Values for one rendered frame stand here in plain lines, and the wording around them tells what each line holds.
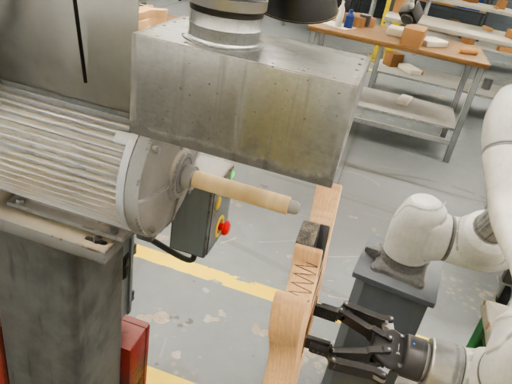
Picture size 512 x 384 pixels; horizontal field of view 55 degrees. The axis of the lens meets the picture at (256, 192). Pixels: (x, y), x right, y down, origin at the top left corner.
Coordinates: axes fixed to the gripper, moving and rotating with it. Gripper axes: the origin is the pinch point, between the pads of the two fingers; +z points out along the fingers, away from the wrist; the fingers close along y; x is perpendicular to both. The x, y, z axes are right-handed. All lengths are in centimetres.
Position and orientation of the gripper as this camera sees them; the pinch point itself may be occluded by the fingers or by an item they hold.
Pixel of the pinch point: (312, 324)
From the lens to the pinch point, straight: 94.9
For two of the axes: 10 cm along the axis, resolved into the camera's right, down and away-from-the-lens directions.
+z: -9.5, -2.6, 1.8
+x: 1.0, -7.7, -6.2
